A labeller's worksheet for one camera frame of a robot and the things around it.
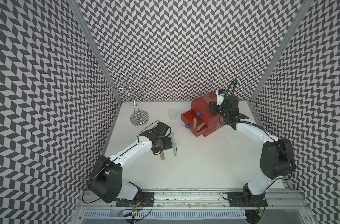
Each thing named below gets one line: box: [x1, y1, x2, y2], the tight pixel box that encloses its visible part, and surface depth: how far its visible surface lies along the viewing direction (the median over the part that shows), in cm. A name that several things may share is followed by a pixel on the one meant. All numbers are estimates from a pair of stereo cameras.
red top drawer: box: [191, 91, 222, 121], surface depth 90 cm
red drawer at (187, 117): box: [181, 108, 208, 138], surface depth 96 cm
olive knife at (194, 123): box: [192, 117, 197, 130], surface depth 96 cm
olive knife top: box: [196, 121, 206, 132], surface depth 93 cm
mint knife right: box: [172, 142, 178, 157], surface depth 93 cm
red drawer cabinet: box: [181, 90, 226, 138], surface depth 92 cm
